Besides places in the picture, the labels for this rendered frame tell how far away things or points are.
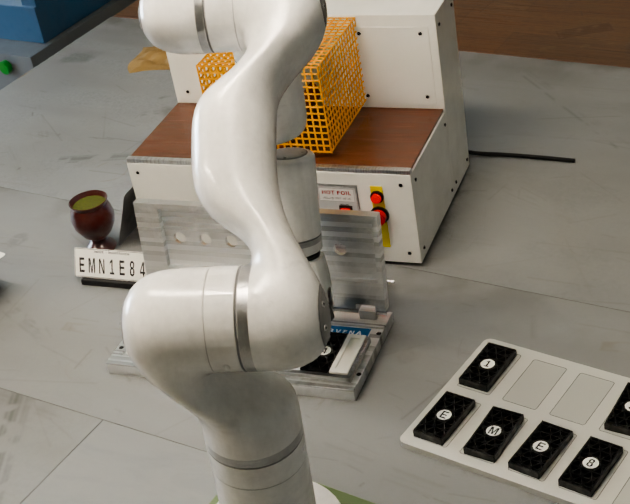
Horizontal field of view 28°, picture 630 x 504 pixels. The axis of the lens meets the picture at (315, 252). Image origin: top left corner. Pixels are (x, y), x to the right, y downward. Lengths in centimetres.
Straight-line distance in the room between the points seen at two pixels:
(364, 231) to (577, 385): 41
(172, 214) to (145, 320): 79
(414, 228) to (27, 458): 75
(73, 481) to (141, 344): 60
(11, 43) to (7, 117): 97
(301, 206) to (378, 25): 50
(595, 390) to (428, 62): 70
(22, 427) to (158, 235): 39
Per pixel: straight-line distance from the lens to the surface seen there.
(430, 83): 230
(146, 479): 192
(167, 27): 153
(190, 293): 137
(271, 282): 136
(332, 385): 196
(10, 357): 226
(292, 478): 153
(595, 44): 298
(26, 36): 405
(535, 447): 182
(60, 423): 207
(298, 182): 188
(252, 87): 146
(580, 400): 191
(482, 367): 196
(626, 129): 261
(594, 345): 202
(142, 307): 138
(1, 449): 207
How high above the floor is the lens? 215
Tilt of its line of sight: 33 degrees down
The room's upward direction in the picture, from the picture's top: 11 degrees counter-clockwise
